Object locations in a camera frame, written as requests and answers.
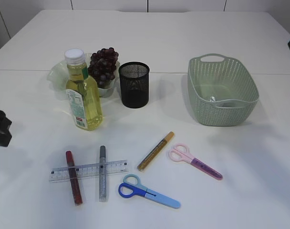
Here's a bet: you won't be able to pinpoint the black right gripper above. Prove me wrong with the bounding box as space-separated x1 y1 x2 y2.
0 110 12 147

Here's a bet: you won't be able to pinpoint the clear plastic ruler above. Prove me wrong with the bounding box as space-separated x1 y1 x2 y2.
49 160 130 183

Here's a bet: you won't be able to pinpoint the blue capped scissors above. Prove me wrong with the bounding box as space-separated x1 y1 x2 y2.
118 174 181 209

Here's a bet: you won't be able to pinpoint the clear plastic sheet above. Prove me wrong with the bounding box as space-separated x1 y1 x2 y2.
209 96 217 102

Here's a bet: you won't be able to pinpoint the silver glitter marker pen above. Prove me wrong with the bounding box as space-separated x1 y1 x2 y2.
99 146 107 202

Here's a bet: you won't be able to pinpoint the green woven plastic basket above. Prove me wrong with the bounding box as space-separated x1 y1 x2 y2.
187 53 259 126

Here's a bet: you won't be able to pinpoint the pink capped scissors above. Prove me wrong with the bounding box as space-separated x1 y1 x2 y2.
168 144 223 180

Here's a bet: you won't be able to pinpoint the red glitter marker pen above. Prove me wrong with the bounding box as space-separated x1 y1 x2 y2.
66 151 83 206

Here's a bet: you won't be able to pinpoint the yellow oil bottle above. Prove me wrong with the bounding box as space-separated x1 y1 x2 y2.
64 48 103 131

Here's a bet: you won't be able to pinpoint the purple artificial grape bunch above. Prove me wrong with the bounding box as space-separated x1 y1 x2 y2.
88 47 119 88

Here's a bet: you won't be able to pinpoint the gold glitter marker pen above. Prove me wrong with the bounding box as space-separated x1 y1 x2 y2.
137 131 175 171

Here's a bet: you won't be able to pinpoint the black mesh pen holder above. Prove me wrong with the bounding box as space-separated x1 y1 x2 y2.
118 62 150 109

